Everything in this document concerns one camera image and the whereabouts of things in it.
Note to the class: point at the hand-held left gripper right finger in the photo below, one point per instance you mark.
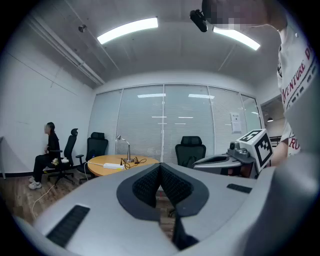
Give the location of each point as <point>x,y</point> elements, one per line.
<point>185,195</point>

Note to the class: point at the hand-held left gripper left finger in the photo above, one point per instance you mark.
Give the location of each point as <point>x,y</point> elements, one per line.
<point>140,192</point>

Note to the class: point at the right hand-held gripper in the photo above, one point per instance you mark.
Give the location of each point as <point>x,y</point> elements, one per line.
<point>257,150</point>

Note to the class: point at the white power strip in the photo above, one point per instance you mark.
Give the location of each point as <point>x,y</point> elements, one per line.
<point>112,165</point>

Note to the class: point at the silver desk lamp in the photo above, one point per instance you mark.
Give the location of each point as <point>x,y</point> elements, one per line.
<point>129,152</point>

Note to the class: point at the person's right forearm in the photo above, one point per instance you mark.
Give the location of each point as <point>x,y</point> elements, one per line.
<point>278,152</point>

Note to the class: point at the black pendant lamp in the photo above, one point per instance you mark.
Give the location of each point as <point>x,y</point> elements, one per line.
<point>270,119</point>

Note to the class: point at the white paper notice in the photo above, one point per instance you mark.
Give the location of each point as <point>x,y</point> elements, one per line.
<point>235,122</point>

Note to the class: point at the black office chair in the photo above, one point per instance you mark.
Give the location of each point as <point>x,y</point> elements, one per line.
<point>96,147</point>
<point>190,150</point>
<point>69,150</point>

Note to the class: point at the round wooden table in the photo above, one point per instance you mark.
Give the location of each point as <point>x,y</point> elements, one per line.
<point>100,170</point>

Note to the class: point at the glass partition with blinds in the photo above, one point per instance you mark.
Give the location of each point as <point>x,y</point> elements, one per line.
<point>150,125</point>

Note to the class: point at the person's white printed shirt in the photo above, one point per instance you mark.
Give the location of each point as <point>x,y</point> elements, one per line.
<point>297,80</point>

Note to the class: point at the small flower bunch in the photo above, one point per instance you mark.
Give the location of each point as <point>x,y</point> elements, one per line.
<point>55,161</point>

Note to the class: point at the long ceiling light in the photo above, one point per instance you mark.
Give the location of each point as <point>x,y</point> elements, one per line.
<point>237,37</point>
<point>127,30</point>

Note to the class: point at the ceiling pipes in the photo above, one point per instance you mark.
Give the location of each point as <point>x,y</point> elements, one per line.
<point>67,55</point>

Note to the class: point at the black head-mounted camera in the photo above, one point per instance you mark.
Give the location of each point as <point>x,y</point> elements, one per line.
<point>198,21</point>

